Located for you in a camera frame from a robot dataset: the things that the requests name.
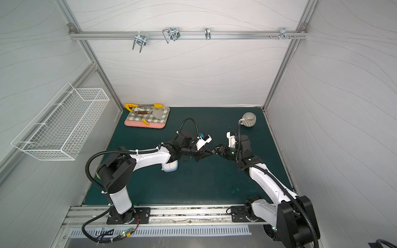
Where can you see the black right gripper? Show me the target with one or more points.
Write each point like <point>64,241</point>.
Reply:
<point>228,151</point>

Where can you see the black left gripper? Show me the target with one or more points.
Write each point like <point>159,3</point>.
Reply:
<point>196,152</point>

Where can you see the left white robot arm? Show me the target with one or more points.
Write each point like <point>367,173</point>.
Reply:
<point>116,170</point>

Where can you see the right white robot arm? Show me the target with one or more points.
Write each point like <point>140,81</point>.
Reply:
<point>291,216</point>

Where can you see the blue white alarm clock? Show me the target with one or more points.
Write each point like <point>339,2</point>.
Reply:
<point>169,167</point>

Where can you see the striped white ceramic mug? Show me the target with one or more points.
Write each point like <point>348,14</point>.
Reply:
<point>248,120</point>

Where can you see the checkered green cloth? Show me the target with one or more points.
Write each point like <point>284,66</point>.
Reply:
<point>150,119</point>

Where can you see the pink cutting board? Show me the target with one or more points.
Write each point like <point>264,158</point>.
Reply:
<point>129,123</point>

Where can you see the yellow tongs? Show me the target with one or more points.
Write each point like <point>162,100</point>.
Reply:
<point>130,107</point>

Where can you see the metal u-bolt hook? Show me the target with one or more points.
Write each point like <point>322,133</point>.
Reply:
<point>171,33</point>

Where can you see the metal clamp hook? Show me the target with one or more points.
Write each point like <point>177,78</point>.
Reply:
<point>139,41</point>

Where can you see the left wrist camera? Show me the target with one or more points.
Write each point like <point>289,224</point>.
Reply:
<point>202,140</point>

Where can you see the metal spatula wooden handle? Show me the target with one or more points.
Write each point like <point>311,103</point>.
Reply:
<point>158,114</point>

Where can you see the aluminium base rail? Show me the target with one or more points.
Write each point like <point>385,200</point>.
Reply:
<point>168,215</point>

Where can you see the small metal ring hook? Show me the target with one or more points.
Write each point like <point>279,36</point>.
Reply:
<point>207,33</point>

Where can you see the white wire basket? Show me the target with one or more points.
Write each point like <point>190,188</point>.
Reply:
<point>59,131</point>

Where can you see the metal bracket right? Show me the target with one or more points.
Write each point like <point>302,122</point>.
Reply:
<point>283,35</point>

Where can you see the aluminium top rail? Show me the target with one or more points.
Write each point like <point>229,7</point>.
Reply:
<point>185,35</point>

